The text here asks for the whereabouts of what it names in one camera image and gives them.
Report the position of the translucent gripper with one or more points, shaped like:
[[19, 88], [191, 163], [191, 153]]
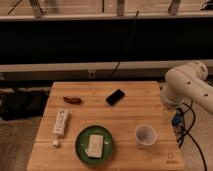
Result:
[[168, 115]]

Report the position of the black eraser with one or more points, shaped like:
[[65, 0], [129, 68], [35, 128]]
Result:
[[115, 97]]

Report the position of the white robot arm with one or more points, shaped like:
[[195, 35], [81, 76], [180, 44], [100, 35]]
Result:
[[185, 81]]

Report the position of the blue connector box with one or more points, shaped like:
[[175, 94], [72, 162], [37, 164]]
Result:
[[177, 119]]

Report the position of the white paper cup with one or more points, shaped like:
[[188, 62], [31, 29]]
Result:
[[145, 136]]

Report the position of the white sponge block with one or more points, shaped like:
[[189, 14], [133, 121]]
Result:
[[95, 146]]

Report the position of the green plate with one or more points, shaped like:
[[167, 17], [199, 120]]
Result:
[[82, 144]]

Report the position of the red chili pepper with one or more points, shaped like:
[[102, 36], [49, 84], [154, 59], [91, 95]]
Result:
[[74, 100]]

